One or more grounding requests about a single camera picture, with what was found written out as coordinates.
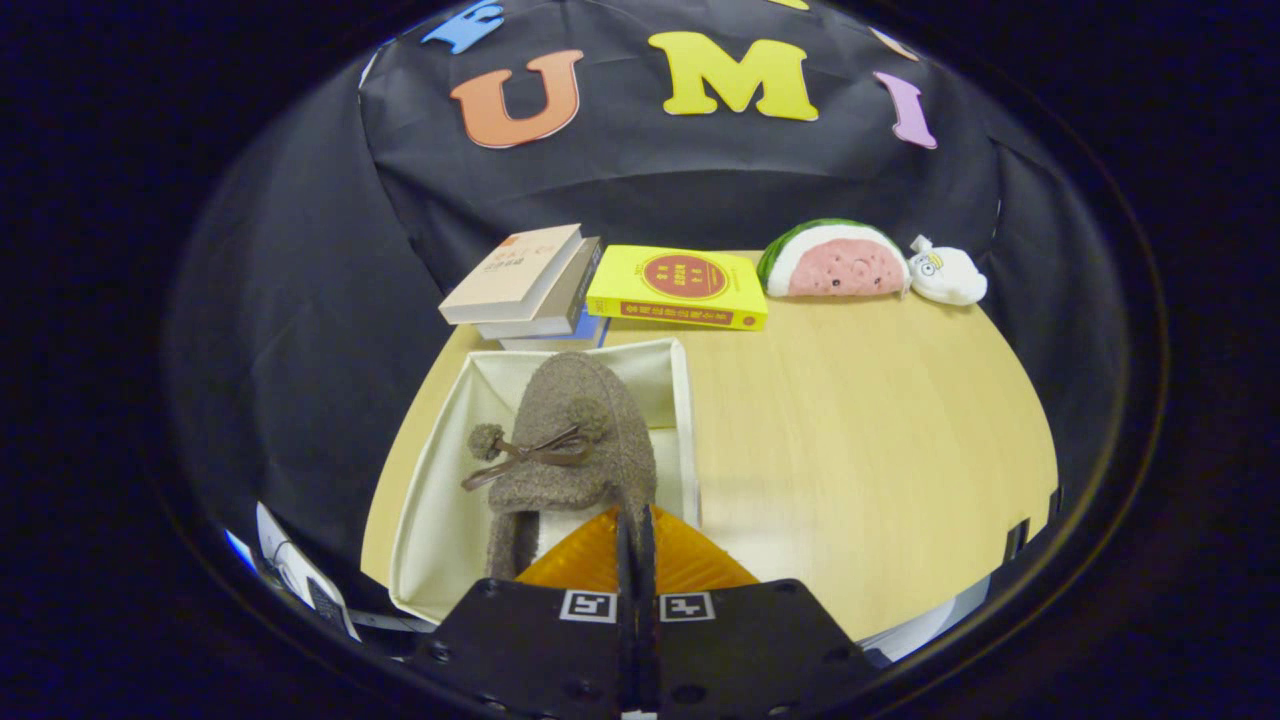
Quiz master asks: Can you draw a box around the cream fabric storage box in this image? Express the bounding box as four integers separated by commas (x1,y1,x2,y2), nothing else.
388,337,703,626

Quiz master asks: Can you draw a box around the grey book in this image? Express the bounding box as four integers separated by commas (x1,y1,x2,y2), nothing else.
475,236,603,342

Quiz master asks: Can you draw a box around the beige paperback book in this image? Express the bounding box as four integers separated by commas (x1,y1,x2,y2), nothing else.
438,223,584,326

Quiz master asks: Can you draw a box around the yellow book with red circle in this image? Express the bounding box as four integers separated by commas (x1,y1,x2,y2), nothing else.
586,244,769,332

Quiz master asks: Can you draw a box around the white object with dark patch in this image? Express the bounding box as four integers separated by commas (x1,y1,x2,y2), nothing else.
255,500,363,643

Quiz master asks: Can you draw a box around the white plush toy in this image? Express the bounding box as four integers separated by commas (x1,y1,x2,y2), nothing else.
906,235,989,307

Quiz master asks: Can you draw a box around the watermelon slice plush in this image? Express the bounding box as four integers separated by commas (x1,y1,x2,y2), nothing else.
756,218,911,299

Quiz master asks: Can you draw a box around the brown fuzzy shoe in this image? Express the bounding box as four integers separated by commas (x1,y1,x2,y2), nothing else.
460,350,659,583

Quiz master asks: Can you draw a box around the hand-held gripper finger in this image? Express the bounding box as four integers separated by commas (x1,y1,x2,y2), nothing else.
638,506,881,720
408,506,639,720

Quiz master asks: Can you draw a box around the black backdrop cloth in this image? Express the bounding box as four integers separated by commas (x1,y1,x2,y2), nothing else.
165,0,1131,601

